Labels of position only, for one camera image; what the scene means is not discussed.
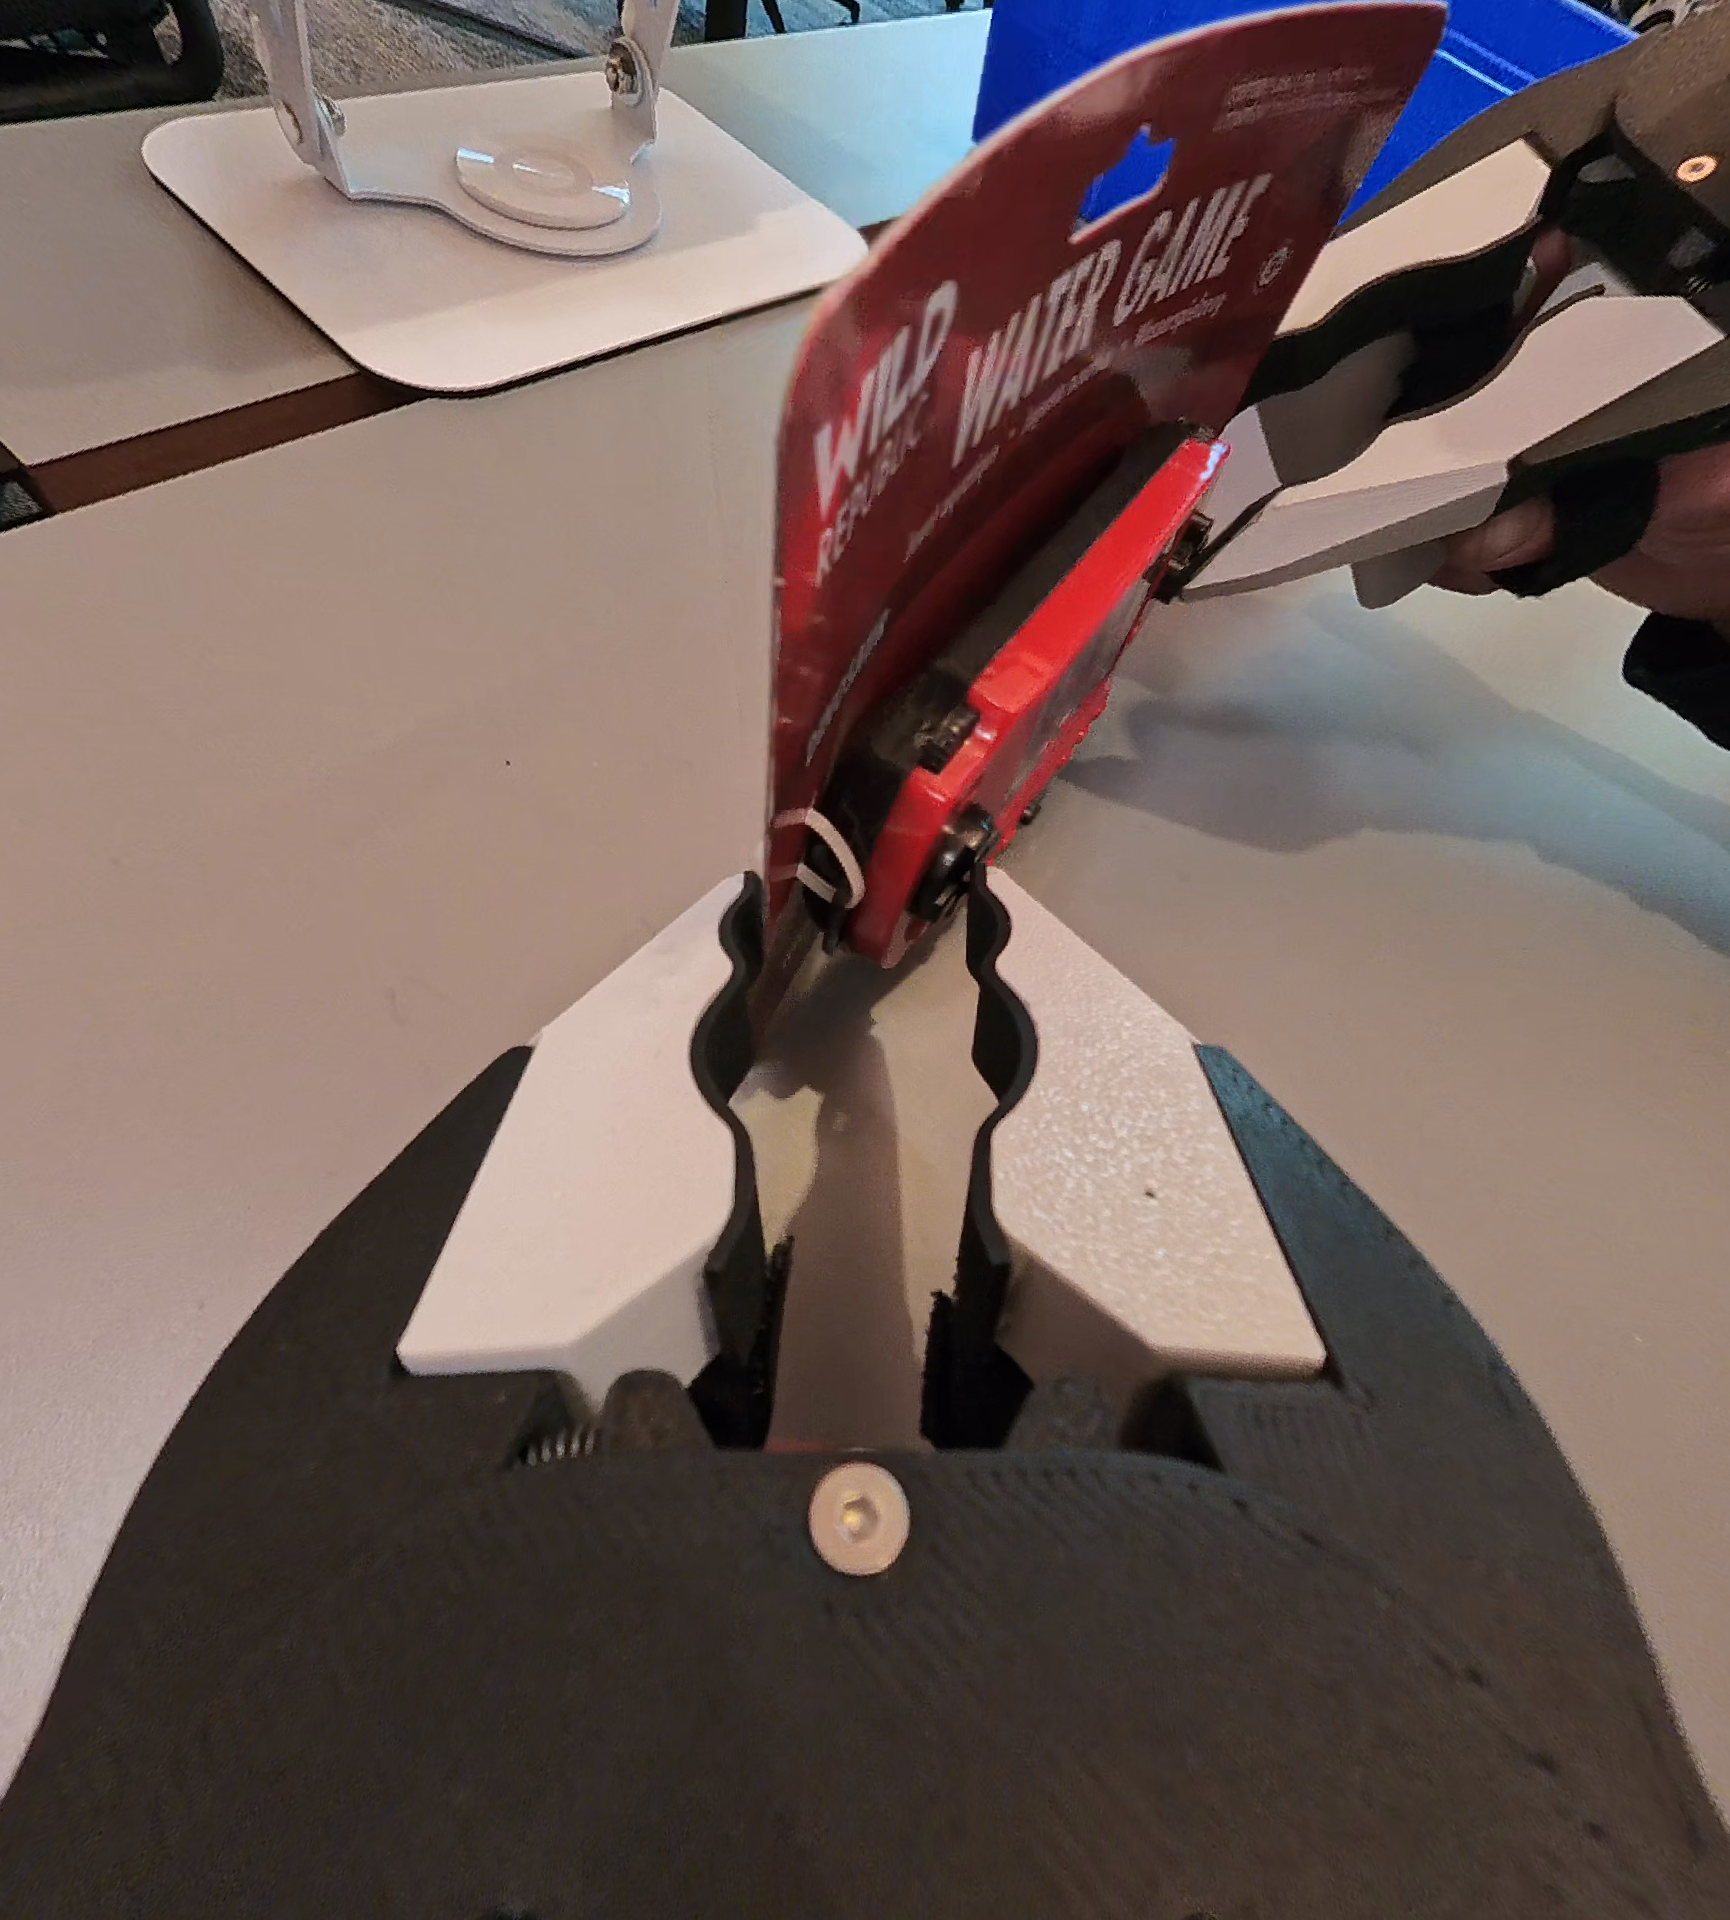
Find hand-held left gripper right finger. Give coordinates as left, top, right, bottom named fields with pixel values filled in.
left=922, top=866, right=1330, bottom=1451

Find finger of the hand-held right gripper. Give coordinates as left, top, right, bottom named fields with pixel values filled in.
left=1180, top=293, right=1730, bottom=610
left=1232, top=142, right=1571, bottom=501

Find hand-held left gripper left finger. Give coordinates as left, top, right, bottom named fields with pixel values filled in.
left=395, top=875, right=792, bottom=1451

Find red handheld toy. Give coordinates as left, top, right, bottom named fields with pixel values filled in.
left=762, top=0, right=1451, bottom=1052

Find blue plastic bin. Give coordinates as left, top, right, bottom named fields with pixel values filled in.
left=972, top=0, right=1639, bottom=242

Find black padded chair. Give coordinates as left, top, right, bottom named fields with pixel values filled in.
left=0, top=0, right=230, bottom=138

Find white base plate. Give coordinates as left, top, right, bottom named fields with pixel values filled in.
left=141, top=63, right=869, bottom=397

